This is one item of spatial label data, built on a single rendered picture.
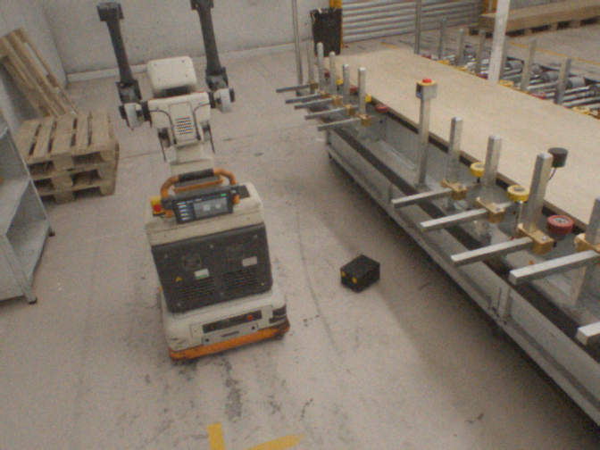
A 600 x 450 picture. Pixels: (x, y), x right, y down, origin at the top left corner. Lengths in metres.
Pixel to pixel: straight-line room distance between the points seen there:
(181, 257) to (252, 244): 0.33
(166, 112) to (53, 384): 1.48
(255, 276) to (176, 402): 0.70
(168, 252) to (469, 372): 1.52
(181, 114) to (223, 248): 0.65
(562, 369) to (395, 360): 0.72
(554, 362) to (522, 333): 0.19
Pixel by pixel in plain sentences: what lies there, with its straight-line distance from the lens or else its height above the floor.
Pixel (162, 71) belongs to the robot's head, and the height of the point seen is 1.34.
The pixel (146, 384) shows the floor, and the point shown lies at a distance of 2.61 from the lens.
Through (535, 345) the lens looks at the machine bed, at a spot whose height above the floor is 0.17.
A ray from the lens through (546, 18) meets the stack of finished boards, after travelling 9.97.
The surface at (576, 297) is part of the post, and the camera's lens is 1.80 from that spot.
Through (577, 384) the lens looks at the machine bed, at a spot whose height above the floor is 0.17.
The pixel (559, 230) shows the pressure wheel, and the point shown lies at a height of 0.89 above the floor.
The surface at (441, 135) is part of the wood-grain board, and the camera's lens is 2.61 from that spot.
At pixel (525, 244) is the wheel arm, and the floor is 0.86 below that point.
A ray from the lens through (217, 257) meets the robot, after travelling 2.31.
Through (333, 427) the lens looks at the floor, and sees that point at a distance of 2.26.
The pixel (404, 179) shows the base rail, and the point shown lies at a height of 0.70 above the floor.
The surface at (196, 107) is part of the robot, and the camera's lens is 2.37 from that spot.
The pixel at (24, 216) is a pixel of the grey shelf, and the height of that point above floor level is 0.20.
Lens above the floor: 1.83
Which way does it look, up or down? 32 degrees down
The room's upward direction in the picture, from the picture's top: 5 degrees counter-clockwise
